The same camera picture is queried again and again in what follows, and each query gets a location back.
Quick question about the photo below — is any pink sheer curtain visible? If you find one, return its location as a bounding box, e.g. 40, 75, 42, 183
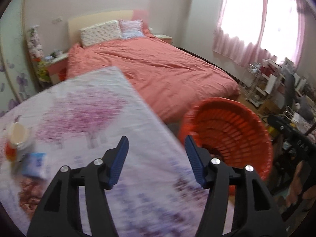
213, 0, 306, 67

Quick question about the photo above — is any floral tree-print sheet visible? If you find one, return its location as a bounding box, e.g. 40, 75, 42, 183
1, 67, 208, 236

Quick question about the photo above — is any white wire rack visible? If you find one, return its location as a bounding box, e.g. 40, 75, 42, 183
239, 63, 268, 109

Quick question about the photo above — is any white floral pillow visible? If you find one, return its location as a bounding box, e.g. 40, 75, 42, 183
80, 20, 122, 48

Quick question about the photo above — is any cluttered desk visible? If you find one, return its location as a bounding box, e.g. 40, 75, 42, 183
259, 56, 316, 139

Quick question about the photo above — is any floral sliding wardrobe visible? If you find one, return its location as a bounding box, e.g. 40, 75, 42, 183
1, 0, 39, 116

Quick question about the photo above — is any far pink nightstand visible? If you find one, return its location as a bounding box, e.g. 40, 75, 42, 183
154, 34, 173, 45

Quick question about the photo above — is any red and white paper cup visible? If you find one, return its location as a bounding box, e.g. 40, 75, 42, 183
5, 122, 31, 162

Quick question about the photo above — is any red plastic laundry basket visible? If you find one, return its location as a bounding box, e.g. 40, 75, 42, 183
178, 97, 273, 196

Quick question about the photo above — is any blue tissue pack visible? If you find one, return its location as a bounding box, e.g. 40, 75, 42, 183
21, 152, 47, 179

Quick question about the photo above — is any pink bedside table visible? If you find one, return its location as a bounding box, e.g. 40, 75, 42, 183
46, 53, 68, 85

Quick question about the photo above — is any beige wooden headboard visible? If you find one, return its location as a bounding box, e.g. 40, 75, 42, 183
68, 10, 133, 46

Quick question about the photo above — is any green frog plush toy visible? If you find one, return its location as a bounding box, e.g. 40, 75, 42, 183
36, 61, 51, 83

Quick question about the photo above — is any salmon pink bed duvet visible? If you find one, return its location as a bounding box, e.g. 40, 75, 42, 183
66, 34, 239, 124

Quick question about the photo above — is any pink striped pillow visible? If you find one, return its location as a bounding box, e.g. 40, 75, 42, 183
119, 19, 145, 40

